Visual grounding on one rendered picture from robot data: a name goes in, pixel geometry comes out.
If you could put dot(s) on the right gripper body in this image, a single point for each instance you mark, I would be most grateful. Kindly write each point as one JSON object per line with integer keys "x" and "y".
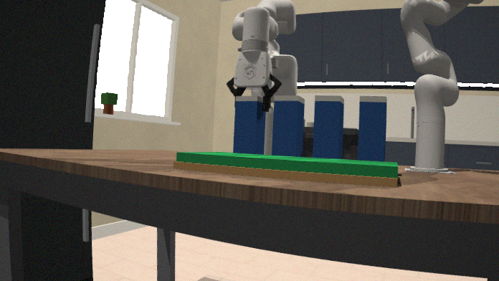
{"x": 253, "y": 69}

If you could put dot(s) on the grey crate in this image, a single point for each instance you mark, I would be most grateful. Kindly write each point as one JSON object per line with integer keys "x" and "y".
{"x": 350, "y": 143}

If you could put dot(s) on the tall dark blue block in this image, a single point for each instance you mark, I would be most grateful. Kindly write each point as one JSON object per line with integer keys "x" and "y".
{"x": 249, "y": 125}
{"x": 288, "y": 123}
{"x": 372, "y": 128}
{"x": 328, "y": 126}

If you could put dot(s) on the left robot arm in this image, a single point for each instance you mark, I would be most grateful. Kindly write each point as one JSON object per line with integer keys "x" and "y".
{"x": 432, "y": 91}

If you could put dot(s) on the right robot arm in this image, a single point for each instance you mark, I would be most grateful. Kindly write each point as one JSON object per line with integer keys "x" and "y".
{"x": 260, "y": 28}

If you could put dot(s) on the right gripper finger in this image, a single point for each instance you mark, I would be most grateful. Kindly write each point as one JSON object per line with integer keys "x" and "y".
{"x": 236, "y": 92}
{"x": 269, "y": 93}

